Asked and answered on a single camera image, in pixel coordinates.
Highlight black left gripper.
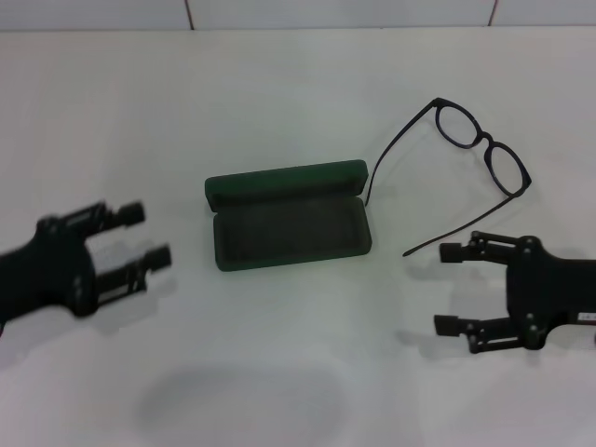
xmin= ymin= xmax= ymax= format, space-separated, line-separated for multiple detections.
xmin=0 ymin=200 xmax=173 ymax=327

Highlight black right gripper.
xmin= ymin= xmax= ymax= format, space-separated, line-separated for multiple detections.
xmin=432 ymin=230 xmax=596 ymax=355

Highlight black glasses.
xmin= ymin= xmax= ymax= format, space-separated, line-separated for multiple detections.
xmin=364 ymin=96 xmax=533 ymax=257

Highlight green glasses case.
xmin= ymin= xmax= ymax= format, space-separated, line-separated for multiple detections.
xmin=203 ymin=159 xmax=373 ymax=272

